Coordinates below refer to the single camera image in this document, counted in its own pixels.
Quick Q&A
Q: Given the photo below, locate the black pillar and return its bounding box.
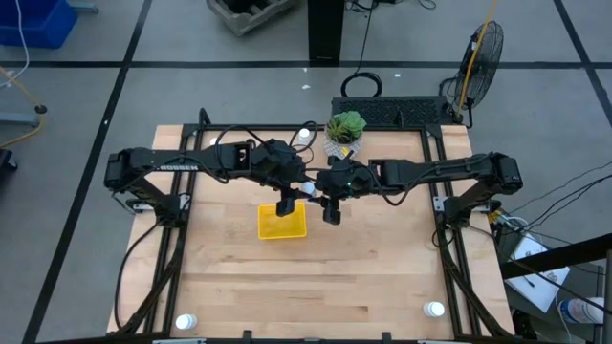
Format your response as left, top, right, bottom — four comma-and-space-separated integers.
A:
307, 0, 346, 67

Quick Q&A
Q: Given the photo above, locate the long yellow cable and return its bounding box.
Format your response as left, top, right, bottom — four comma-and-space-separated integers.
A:
456, 0, 499, 119

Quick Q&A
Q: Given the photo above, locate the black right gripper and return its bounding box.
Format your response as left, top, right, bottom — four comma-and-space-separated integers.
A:
308, 160, 374, 226

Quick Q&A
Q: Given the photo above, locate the grey crate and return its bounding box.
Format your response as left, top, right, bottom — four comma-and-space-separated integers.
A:
206, 0, 300, 37

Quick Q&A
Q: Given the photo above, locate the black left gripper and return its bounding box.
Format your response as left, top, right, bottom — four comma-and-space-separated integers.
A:
249, 139, 307, 217

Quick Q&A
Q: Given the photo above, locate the yellow plastic basket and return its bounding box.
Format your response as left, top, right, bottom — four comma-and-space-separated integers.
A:
257, 200, 308, 241

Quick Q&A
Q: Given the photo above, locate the black aluminium table frame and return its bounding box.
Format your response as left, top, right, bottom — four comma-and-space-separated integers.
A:
107, 107, 517, 344

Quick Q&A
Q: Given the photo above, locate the grey stand base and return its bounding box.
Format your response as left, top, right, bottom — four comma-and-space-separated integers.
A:
0, 103, 49, 129

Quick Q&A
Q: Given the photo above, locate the potted plant in patterned pot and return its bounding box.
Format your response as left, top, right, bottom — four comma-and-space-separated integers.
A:
322, 110, 368, 161

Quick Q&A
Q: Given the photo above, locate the black floor object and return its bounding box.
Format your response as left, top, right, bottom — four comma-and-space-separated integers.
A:
0, 147, 19, 185

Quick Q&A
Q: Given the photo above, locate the white floor cable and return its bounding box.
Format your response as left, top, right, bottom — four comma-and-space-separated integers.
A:
0, 0, 31, 90

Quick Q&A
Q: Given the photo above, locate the black floor fan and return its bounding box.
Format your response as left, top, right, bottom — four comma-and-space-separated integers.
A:
439, 20, 505, 129

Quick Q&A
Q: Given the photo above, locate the black beam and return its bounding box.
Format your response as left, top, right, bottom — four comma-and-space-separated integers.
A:
499, 232, 612, 281

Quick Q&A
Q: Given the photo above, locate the large clear water bottle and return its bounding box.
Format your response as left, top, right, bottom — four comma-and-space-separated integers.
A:
558, 296, 606, 326

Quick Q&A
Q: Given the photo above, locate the black perforated box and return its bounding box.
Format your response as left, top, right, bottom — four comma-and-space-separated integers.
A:
330, 96, 454, 128

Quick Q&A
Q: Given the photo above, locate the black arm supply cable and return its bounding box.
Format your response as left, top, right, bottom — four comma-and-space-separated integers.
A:
113, 222, 162, 331

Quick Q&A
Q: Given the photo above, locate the yellow floor cable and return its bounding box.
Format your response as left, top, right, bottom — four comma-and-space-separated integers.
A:
0, 66, 47, 149

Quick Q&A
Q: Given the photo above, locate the blue plastic bin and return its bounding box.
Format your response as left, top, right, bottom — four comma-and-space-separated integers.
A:
0, 0, 78, 50

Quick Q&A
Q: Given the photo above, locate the black coiled floor cable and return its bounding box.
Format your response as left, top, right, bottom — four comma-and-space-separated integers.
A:
339, 0, 383, 99

